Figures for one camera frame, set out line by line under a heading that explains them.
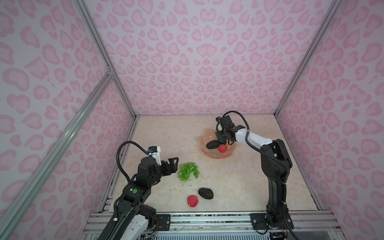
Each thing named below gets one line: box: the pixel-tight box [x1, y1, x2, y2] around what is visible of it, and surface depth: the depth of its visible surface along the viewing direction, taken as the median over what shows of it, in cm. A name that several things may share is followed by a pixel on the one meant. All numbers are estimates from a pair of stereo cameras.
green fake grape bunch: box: [177, 162, 200, 182], surface depth 88 cm
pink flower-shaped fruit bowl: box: [198, 128, 237, 160], surface depth 100 cm
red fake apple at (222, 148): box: [218, 144, 227, 153], surface depth 98 cm
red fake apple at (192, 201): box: [187, 195, 199, 208], surface depth 78 cm
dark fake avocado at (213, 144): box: [206, 140, 220, 149], surface depth 99 cm
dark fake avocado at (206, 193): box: [198, 187, 214, 200], surface depth 81 cm
